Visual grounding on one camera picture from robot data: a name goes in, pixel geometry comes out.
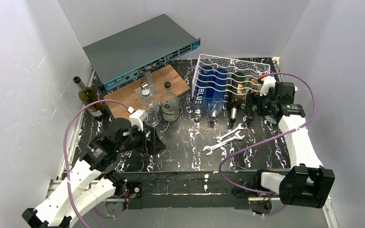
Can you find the small silver wrench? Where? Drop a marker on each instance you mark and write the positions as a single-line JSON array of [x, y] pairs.
[[231, 132]]

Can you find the dark wine bottle gold label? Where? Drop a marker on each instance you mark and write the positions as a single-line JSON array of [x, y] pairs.
[[87, 95]]

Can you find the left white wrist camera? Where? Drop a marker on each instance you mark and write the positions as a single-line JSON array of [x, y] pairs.
[[137, 118]]

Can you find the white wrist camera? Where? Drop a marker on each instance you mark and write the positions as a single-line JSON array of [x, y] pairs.
[[268, 82], [137, 118]]

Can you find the blue vodka bottle left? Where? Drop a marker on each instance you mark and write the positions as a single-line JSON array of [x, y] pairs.
[[200, 89]]

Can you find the dark green wine bottle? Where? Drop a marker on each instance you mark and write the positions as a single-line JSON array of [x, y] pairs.
[[236, 96]]

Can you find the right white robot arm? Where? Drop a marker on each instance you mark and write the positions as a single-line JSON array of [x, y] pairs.
[[308, 183]]

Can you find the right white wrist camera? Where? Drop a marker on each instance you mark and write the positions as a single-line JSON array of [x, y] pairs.
[[268, 82]]

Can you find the white wire wine rack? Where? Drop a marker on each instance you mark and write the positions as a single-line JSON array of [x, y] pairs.
[[254, 68]]

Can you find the clear bottle white cap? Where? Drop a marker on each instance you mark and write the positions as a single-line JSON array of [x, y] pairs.
[[151, 106]]

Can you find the black base frame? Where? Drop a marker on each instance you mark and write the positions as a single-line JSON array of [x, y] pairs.
[[187, 189]]

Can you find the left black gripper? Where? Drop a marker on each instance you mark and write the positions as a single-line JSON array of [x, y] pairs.
[[149, 141]]

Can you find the silver metal stand bracket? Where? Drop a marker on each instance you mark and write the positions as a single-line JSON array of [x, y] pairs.
[[147, 84]]

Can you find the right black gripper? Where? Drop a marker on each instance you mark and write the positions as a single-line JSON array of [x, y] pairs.
[[255, 102]]

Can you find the grey network switch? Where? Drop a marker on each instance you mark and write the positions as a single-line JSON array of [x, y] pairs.
[[122, 57]]

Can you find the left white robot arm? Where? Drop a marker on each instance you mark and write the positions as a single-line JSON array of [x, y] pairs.
[[87, 184]]

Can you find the clear liquor bottle black cap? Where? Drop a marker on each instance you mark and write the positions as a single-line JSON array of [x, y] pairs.
[[169, 103]]

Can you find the wooden board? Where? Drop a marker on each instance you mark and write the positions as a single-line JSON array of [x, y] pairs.
[[129, 97]]

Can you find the large silver wrench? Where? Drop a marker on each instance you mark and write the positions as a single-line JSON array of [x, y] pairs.
[[211, 149]]

